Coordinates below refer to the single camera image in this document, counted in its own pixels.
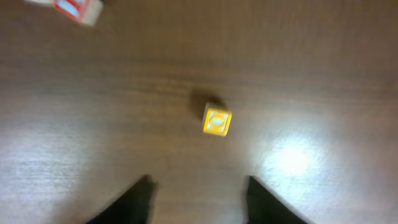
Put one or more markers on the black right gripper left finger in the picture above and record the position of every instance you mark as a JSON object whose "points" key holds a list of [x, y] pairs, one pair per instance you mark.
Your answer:
{"points": [[132, 207]]}

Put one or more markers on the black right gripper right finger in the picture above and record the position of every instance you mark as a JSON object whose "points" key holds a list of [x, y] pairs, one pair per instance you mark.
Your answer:
{"points": [[263, 207]]}

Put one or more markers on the yellow O wooden block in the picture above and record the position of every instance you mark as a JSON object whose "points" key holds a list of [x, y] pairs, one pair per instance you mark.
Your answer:
{"points": [[216, 120]]}

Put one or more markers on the red I wooden block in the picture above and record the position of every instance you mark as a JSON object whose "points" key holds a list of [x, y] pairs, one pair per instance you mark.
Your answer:
{"points": [[85, 12]]}

